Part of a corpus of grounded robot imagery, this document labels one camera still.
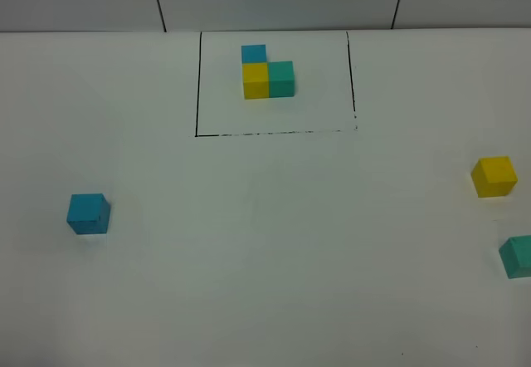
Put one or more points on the green template block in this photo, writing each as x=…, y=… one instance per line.
x=281, y=79

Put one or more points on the yellow template block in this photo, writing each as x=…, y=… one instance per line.
x=255, y=81

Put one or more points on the blue template block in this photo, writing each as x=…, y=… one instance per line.
x=251, y=54

